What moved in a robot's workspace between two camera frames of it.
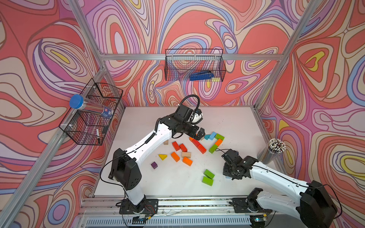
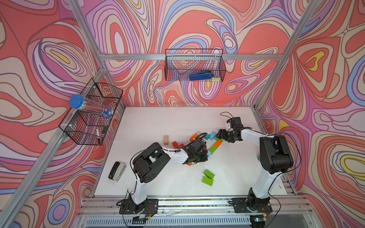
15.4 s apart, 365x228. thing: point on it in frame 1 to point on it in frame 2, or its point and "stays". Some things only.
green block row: [212, 148] stays
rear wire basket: [196, 64] stays
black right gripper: [225, 172] to [222, 133]
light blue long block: [212, 135] stays
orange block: [218, 142] stays
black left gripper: [198, 136] to [205, 156]
